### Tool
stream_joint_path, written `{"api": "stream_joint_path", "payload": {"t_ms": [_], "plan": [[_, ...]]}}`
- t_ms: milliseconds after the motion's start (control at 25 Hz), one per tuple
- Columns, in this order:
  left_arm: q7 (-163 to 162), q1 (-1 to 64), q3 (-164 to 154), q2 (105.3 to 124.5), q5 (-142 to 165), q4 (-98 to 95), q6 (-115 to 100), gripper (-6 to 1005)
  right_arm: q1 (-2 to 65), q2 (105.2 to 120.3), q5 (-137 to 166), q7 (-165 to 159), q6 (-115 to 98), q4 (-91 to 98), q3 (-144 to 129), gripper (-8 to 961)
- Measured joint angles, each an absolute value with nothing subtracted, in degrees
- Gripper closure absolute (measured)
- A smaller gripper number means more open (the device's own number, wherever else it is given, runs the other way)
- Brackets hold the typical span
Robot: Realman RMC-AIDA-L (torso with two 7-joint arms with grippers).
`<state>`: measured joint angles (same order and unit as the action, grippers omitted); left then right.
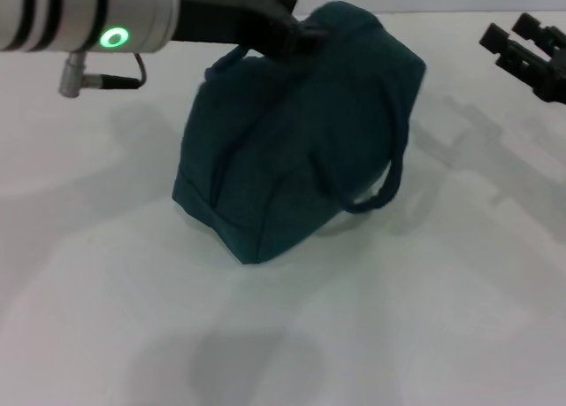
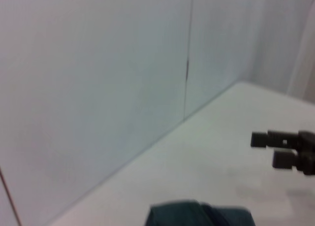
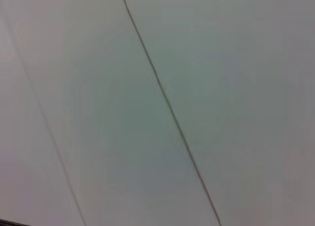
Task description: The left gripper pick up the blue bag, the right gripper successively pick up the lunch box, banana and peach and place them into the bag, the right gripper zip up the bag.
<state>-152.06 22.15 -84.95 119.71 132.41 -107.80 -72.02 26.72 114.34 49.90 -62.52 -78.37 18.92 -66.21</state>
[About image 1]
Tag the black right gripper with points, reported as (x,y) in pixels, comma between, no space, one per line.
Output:
(552,78)

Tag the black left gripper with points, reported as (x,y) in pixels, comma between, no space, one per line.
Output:
(221,17)

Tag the dark teal insulated lunch bag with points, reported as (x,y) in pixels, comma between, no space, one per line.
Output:
(287,149)

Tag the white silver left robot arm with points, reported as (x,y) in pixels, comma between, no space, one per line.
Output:
(79,14)

